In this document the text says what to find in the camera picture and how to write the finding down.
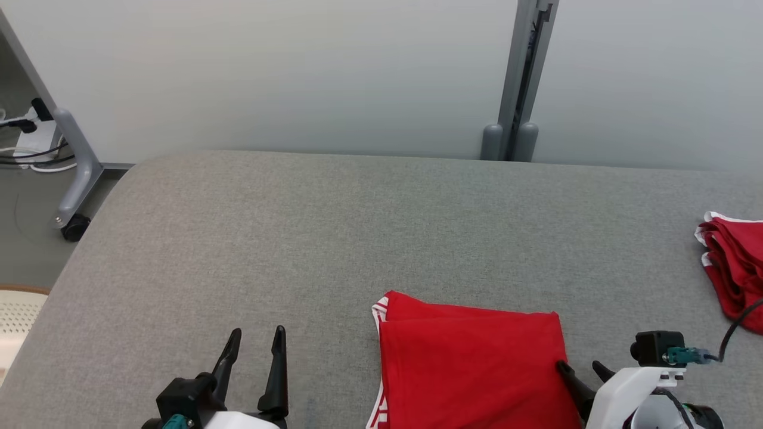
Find beige perforated laundry basket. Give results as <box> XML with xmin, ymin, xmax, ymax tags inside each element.
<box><xmin>0</xmin><ymin>285</ymin><xmax>51</xmax><ymax>373</ymax></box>

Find grey metal partition post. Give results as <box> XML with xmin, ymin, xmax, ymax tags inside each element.
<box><xmin>496</xmin><ymin>0</ymin><xmax>561</xmax><ymax>161</ymax></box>

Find grey tubular partition leg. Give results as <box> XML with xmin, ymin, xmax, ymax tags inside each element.
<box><xmin>51</xmin><ymin>107</ymin><xmax>104</xmax><ymax>229</ymax></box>

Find red white lettered basketball jersey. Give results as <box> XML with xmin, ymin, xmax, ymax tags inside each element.
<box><xmin>367</xmin><ymin>290</ymin><xmax>582</xmax><ymax>429</ymax></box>

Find red shorts with white band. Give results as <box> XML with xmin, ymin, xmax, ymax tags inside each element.
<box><xmin>694</xmin><ymin>212</ymin><xmax>763</xmax><ymax>334</ymax></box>

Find white power strip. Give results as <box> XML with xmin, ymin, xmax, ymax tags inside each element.
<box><xmin>13</xmin><ymin>116</ymin><xmax>63</xmax><ymax>164</ymax></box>

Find black floor cable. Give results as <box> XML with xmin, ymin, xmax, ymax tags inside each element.
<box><xmin>0</xmin><ymin>143</ymin><xmax>75</xmax><ymax>166</ymax></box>

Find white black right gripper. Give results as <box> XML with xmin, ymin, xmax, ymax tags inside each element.
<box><xmin>556</xmin><ymin>360</ymin><xmax>687</xmax><ymax>429</ymax></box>

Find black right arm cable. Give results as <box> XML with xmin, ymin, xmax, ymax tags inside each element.
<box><xmin>717</xmin><ymin>298</ymin><xmax>763</xmax><ymax>362</ymax></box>

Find grey cylindrical post foot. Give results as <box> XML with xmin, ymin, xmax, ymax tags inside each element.
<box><xmin>480</xmin><ymin>123</ymin><xmax>505</xmax><ymax>161</ymax></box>
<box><xmin>513</xmin><ymin>122</ymin><xmax>539</xmax><ymax>163</ymax></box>

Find black caster wheel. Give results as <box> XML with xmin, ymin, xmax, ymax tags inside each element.
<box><xmin>61</xmin><ymin>214</ymin><xmax>91</xmax><ymax>242</ymax></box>

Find teal right camera connector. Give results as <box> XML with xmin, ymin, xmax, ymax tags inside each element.
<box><xmin>665</xmin><ymin>347</ymin><xmax>719</xmax><ymax>365</ymax></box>

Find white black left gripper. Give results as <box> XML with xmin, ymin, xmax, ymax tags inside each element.
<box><xmin>200</xmin><ymin>325</ymin><xmax>290</xmax><ymax>429</ymax></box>

